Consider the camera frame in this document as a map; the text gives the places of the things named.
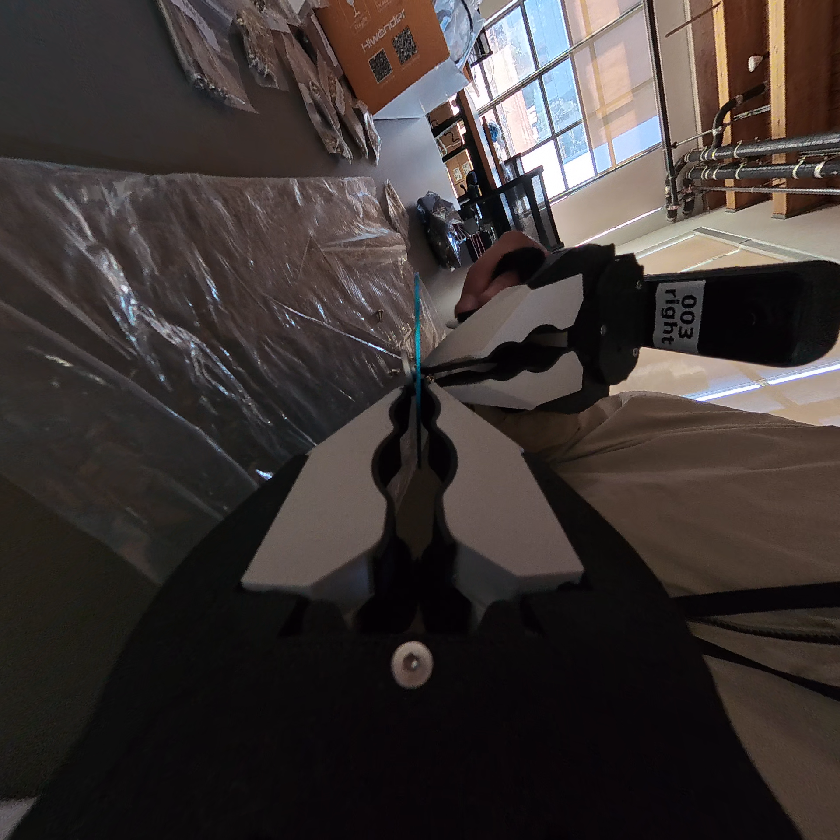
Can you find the silver foil bag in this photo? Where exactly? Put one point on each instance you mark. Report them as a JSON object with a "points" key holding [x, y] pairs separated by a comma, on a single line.
{"points": [[443, 229]]}

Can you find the ceiling pipes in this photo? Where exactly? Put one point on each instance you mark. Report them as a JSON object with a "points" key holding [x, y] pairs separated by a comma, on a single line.
{"points": [[754, 157]]}

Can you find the silver round disc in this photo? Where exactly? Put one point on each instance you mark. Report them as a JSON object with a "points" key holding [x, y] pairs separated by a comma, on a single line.
{"points": [[407, 364]]}

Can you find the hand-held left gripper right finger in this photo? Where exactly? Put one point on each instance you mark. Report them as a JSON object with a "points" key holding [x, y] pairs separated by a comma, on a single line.
{"points": [[505, 525]]}

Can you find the black chair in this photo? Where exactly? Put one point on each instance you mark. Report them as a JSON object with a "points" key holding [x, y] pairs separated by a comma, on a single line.
{"points": [[525, 203]]}

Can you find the pile of clear hardware packets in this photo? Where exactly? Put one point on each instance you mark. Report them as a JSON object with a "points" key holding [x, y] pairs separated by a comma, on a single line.
{"points": [[262, 59]]}

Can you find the teal round metal plate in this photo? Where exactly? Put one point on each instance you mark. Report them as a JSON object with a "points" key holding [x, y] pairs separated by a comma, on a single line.
{"points": [[417, 315]]}

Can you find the large clear plastic bag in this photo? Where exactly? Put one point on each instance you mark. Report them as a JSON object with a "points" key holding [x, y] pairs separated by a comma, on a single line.
{"points": [[197, 295]]}

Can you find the large window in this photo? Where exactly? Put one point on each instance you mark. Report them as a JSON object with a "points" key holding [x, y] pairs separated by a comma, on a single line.
{"points": [[564, 85]]}

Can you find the person's right hand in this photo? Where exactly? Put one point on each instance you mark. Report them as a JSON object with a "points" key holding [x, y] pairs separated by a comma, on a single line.
{"points": [[479, 282]]}

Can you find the orange cardboard box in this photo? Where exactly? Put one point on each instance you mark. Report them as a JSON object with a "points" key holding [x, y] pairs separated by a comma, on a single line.
{"points": [[380, 46]]}

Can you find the wooden background desk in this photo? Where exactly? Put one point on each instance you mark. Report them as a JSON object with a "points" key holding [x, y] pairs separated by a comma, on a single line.
{"points": [[459, 144]]}

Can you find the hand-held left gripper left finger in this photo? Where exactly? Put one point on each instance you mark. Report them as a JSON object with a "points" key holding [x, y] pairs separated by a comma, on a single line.
{"points": [[315, 525]]}

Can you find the person's right forearm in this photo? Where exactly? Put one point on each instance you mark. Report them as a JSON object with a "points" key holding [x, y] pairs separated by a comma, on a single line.
{"points": [[656, 433]]}

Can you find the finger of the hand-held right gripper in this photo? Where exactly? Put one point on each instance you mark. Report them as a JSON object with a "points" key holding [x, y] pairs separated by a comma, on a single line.
{"points": [[538, 387], [518, 315]]}

